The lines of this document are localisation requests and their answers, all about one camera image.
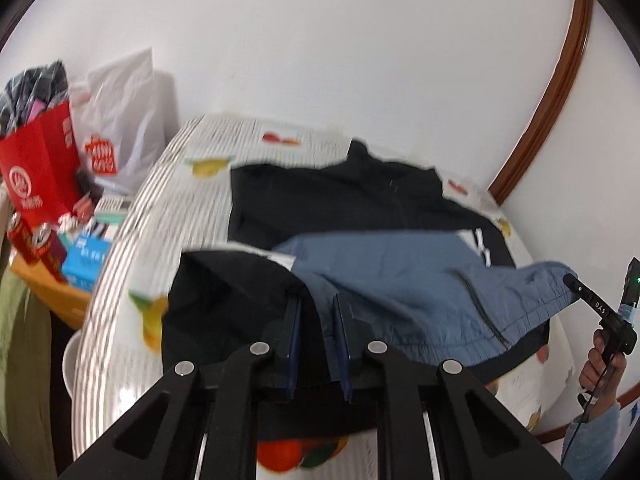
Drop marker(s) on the wooden nightstand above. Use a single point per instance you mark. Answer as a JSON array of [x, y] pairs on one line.
[[55, 300]]

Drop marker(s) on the black white blue jacket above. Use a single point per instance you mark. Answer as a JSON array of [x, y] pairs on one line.
[[400, 270]]

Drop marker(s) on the black plaid cloth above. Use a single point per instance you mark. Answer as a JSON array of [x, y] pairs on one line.
[[30, 90]]

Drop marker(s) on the small teal box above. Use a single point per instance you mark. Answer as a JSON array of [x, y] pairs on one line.
[[112, 210]]

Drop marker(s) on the red drink can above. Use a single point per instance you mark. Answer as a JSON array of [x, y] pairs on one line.
[[22, 240], [50, 252]]

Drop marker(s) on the light blue box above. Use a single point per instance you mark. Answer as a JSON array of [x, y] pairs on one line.
[[86, 260]]

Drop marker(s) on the red paper bag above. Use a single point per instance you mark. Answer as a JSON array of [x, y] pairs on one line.
[[37, 160]]

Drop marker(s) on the green blanket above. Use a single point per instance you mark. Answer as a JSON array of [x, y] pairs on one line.
[[22, 370]]

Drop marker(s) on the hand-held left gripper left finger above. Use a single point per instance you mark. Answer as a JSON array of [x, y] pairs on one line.
[[292, 332]]

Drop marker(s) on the person's right forearm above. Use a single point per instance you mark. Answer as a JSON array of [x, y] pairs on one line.
[[600, 440]]

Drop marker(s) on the person's right hand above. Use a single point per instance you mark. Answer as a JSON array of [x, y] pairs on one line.
[[602, 377]]

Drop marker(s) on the small pink box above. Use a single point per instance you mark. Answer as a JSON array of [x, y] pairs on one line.
[[84, 207]]

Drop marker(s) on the brown wooden door frame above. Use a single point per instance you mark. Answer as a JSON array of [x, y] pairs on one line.
[[555, 90]]

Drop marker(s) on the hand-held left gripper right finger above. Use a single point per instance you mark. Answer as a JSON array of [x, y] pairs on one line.
[[342, 347]]

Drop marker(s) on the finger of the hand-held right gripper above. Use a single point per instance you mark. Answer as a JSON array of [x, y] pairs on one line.
[[585, 295]]

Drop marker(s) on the fruit print tablecloth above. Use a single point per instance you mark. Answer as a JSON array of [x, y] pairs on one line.
[[165, 210]]

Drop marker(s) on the white plastic bag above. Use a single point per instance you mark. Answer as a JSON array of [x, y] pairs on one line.
[[122, 120]]

